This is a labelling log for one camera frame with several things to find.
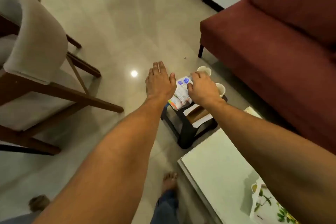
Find white printed tray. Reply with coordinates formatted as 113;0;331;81
249;176;300;224

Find person's right foot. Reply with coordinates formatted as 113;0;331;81
161;171;179;195

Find black woven stool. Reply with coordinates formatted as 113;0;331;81
160;95;228;149

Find person's left foot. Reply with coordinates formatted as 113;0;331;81
28;195;51;212

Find person's left jeans leg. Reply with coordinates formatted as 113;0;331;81
0;212;35;224

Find person's left hand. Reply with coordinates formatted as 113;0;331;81
146;61;177;102

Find person's foot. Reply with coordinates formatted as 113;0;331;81
161;171;179;195
28;195;51;212

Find white floral mug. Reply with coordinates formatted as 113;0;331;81
215;83;226;98
197;65;212;77

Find person's right forearm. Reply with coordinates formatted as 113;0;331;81
207;100;336;224

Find grey armchair wooden frame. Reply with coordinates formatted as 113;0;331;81
0;0;124;156

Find red sofa back cushion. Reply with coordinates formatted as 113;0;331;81
248;0;336;48

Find person's right jeans leg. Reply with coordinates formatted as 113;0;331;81
150;189;180;224

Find person's right hand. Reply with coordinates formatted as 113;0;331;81
187;71;226;107

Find red fabric sofa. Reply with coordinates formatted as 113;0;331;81
197;0;336;155

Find clear zip bag blue seal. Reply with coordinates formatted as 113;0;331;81
168;75;194;111

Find white paper napkins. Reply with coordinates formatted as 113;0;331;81
183;103;213;128

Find person's jeans leg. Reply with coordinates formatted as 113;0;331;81
150;189;180;224
0;212;35;224

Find person's left forearm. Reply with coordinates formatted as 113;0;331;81
34;98;168;224

